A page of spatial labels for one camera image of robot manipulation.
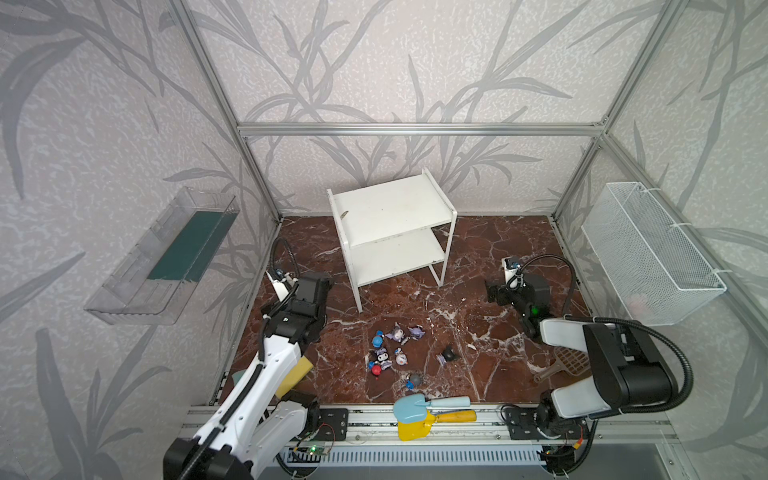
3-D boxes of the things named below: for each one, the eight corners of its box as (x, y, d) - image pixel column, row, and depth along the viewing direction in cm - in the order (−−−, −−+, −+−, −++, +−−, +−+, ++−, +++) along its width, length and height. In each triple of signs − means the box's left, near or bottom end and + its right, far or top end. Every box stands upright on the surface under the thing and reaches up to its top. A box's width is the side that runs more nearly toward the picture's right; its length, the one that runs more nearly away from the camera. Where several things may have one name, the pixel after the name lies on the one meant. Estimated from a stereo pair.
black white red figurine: (374, 378, 82) (373, 376, 80) (364, 359, 85) (363, 356, 84) (394, 365, 84) (394, 363, 83) (384, 347, 88) (383, 344, 86)
